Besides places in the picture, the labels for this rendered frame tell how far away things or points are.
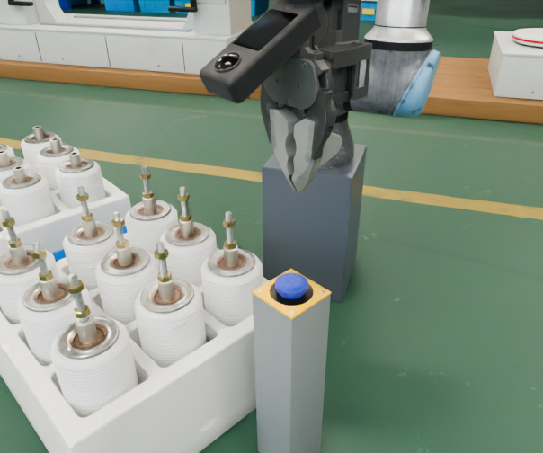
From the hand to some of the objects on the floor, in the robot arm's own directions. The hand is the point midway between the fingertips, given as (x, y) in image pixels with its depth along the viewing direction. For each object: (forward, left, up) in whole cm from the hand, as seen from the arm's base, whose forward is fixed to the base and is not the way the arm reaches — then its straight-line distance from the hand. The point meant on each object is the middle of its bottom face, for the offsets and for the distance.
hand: (293, 182), depth 53 cm
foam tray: (-7, -29, -46) cm, 55 cm away
